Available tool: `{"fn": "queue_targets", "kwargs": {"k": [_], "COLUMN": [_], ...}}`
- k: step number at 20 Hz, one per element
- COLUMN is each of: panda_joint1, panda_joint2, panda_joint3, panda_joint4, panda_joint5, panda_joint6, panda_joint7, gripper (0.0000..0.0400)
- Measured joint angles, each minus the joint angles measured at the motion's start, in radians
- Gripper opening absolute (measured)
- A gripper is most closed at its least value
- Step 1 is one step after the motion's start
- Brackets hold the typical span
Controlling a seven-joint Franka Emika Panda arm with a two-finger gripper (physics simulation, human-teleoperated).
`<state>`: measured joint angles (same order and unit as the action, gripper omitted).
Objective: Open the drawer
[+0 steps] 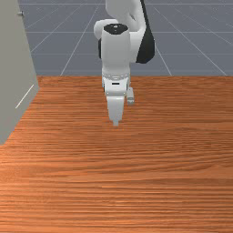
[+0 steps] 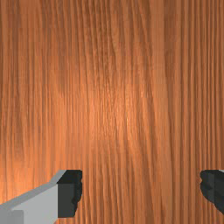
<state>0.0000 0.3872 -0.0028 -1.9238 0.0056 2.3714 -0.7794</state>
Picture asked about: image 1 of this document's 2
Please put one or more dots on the pale grey cabinet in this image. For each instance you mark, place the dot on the pale grey cabinet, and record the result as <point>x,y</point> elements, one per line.
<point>13,66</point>

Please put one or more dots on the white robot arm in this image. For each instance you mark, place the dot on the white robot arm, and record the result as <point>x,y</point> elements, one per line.
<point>116,51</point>

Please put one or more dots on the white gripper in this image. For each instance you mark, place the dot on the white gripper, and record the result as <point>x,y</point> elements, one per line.
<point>115,103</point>

